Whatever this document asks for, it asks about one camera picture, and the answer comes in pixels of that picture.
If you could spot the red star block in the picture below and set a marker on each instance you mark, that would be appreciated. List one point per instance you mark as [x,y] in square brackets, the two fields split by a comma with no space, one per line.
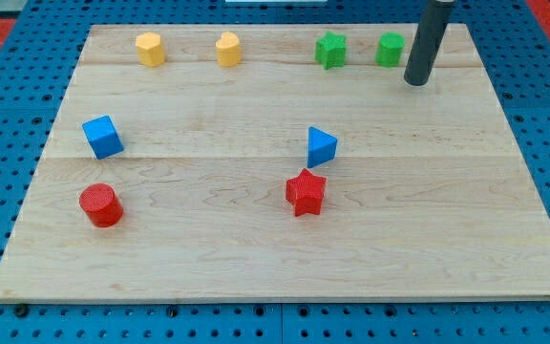
[306,193]

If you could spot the green star block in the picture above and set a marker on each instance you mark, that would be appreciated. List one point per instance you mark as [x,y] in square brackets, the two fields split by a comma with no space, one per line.
[330,50]

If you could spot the wooden board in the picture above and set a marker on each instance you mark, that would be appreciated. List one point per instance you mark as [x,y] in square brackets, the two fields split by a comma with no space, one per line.
[427,199]

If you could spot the blue triangle block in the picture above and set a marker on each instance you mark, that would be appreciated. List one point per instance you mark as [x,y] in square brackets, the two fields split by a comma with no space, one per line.
[321,147]

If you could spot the yellow heart block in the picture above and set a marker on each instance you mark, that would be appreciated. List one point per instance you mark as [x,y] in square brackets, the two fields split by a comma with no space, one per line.
[228,50]

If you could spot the green cylinder block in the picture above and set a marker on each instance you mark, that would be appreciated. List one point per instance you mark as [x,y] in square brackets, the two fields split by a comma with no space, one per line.
[390,48]

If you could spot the yellow hexagon block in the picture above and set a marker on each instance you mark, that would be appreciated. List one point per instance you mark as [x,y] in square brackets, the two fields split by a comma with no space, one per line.
[150,50]

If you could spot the red cylinder block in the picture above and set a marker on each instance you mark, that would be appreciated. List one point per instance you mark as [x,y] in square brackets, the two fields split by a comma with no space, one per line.
[101,205]

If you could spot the blue cube block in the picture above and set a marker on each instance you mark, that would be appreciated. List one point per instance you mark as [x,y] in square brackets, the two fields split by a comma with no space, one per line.
[103,137]

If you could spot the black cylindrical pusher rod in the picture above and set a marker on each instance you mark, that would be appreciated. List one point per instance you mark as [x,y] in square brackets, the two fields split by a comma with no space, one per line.
[430,31]

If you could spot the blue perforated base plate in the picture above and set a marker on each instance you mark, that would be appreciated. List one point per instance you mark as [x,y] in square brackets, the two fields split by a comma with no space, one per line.
[36,63]

